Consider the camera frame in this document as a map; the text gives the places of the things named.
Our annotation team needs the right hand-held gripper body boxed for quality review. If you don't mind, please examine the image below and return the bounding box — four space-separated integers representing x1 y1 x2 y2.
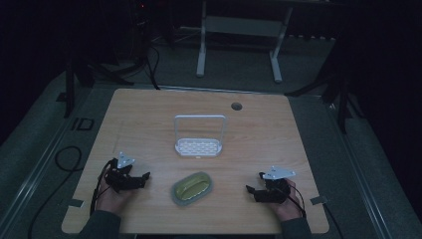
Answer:
258 165 297 204

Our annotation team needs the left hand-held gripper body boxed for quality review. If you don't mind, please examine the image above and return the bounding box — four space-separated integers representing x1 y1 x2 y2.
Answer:
104 151 143 194

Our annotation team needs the person's right hand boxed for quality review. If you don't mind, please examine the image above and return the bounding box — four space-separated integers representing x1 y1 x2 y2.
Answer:
269 177 306 223

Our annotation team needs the person's left hand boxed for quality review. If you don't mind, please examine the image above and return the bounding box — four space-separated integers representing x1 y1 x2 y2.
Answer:
96 184 135 216

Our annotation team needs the grey oval soap dish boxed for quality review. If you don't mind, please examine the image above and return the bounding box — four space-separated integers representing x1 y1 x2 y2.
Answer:
170 170 215 207

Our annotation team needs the grey tape piece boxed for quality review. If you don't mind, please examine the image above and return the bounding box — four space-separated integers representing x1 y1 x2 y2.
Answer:
67 197 85 209
310 195 329 206

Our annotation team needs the green soap bar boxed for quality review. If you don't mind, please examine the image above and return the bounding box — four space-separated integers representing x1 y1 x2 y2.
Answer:
174 173 212 201

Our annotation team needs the black metal stand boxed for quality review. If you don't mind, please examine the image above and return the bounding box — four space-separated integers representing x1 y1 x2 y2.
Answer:
55 58 135 120
284 59 364 135

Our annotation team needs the left hand-held gripper cable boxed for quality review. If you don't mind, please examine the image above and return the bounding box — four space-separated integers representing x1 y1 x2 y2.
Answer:
89 158 115 216

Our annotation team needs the hand-held gripper cable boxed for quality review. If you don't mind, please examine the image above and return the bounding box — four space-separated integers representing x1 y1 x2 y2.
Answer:
89 158 115 216
288 183 308 219

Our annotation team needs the right hand-held gripper cable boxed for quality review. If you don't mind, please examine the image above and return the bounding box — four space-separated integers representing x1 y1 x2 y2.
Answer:
288 183 308 219

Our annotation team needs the black floor cable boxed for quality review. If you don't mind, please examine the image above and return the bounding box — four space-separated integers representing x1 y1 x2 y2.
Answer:
27 144 85 239

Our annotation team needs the white drain rack with handle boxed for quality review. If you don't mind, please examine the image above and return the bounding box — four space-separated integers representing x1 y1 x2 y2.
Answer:
173 114 228 159

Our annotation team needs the black hanging cable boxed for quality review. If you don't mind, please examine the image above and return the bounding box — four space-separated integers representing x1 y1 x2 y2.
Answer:
144 42 162 91

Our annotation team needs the white metal desk frame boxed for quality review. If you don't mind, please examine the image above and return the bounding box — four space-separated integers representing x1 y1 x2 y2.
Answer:
195 0 295 85

